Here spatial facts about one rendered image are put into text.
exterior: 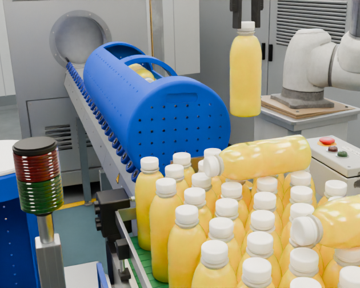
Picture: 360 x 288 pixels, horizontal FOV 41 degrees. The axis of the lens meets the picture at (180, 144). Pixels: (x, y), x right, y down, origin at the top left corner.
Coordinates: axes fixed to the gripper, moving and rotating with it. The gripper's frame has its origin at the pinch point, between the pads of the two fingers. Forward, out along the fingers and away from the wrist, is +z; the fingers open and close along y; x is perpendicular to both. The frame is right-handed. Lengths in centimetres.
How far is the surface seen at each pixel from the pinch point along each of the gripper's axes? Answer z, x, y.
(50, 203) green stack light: 24, 32, 47
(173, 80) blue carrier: 16.4, -16.2, 12.0
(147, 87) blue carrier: 18.3, -19.4, 18.0
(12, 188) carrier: 41, -22, 53
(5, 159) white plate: 36, -31, 54
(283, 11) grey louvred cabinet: 9, -197, -125
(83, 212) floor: 134, -205, 18
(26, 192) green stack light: 22, 31, 50
